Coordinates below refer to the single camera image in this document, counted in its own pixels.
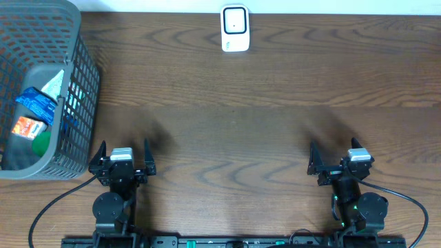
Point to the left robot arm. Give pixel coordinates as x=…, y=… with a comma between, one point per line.
x=115, y=209

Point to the green lid jar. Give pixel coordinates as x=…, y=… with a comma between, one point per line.
x=41, y=143

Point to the orange tissue pack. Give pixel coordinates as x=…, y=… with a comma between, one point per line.
x=28, y=128

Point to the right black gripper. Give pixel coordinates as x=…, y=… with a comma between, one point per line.
x=316, y=165

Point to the teal wet wipes pack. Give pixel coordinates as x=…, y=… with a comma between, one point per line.
x=53, y=89

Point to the blue snack bar wrapper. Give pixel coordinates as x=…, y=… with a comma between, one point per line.
x=38, y=103

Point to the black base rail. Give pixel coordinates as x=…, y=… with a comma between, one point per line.
x=175, y=242

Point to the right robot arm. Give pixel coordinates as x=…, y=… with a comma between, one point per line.
x=362, y=214

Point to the grey plastic mesh basket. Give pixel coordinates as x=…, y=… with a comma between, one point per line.
x=38, y=39

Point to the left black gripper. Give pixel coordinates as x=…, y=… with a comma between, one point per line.
x=139, y=178

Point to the white barcode scanner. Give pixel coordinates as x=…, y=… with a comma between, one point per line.
x=235, y=32

